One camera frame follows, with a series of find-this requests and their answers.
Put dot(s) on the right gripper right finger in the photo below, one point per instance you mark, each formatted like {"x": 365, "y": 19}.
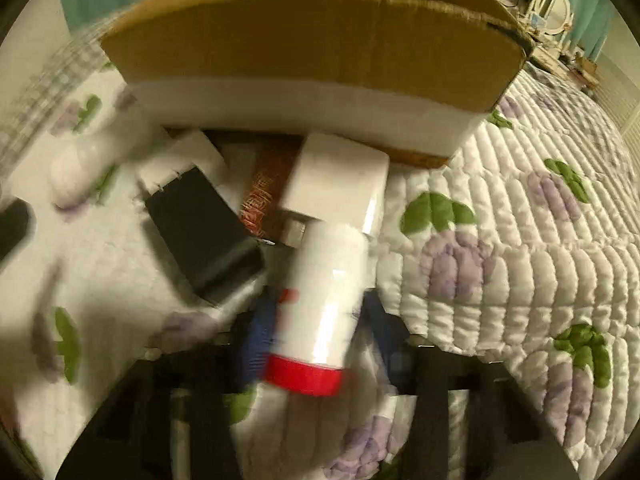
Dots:
{"x": 465, "y": 408}

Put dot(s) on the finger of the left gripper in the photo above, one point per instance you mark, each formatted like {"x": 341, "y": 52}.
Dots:
{"x": 16, "y": 224}

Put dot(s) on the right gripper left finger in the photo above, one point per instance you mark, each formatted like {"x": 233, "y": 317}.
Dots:
{"x": 166, "y": 418}

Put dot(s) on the white rounded speaker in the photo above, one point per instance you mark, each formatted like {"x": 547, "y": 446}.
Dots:
{"x": 77, "y": 169}

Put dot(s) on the black rectangular box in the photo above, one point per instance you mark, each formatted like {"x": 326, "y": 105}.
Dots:
{"x": 211, "y": 247}

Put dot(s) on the white bottle red cap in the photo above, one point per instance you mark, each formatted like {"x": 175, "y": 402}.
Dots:
{"x": 318, "y": 310}

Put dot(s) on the white square box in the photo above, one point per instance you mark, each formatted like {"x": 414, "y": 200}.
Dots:
{"x": 338, "y": 181}

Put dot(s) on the green checkered bedsheet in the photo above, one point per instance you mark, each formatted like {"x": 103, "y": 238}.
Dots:
{"x": 63, "y": 73}

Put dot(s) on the white floral quilted mat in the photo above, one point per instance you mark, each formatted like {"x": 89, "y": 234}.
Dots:
{"x": 523, "y": 249}

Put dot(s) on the white dressing table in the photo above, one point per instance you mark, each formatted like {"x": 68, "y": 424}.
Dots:
{"x": 553, "y": 55}

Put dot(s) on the brown cardboard box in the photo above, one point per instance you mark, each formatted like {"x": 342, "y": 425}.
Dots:
{"x": 413, "y": 78}

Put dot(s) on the teal curtain right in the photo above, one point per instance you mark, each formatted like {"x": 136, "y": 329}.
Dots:
{"x": 592, "y": 20}

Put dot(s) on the white oval vanity mirror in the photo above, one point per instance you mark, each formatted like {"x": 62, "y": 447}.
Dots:
{"x": 551, "y": 17}

